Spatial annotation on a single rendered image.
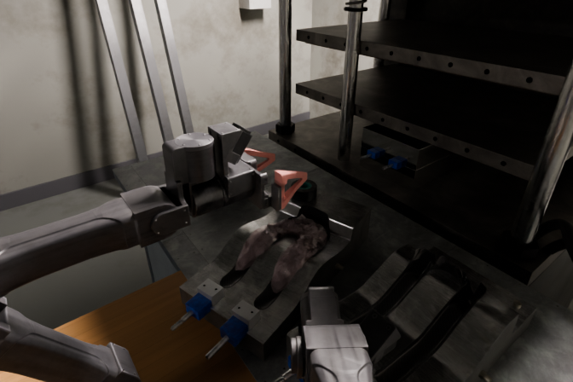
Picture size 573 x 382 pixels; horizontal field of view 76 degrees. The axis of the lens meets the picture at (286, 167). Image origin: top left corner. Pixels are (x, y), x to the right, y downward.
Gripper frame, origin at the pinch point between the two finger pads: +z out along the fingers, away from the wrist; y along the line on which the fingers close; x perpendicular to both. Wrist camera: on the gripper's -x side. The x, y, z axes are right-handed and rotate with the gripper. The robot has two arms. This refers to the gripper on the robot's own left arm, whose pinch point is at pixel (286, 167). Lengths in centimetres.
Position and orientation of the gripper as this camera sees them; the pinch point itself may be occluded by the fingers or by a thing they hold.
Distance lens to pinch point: 68.2
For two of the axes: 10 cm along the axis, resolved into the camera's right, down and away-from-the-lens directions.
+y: -6.1, -3.7, 7.0
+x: -0.2, 8.9, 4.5
